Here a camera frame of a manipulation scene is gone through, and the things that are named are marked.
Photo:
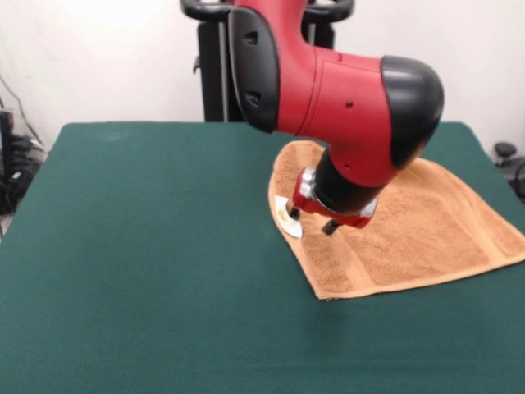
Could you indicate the orange terry towel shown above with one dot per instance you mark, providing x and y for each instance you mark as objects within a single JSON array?
[{"x": 410, "y": 238}]

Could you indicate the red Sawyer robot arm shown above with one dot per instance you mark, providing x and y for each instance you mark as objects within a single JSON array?
[{"x": 336, "y": 102}]

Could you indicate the black electronics box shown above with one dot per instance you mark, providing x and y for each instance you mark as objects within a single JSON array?
[{"x": 6, "y": 131}]

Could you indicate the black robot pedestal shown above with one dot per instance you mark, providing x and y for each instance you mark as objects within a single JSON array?
[{"x": 213, "y": 74}]

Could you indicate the black office chair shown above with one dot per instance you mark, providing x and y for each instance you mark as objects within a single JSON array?
[{"x": 505, "y": 149}]

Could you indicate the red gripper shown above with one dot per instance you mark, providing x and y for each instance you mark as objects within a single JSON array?
[{"x": 311, "y": 207}]

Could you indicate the dark green table cloth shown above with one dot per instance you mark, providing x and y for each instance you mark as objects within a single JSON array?
[{"x": 123, "y": 246}]

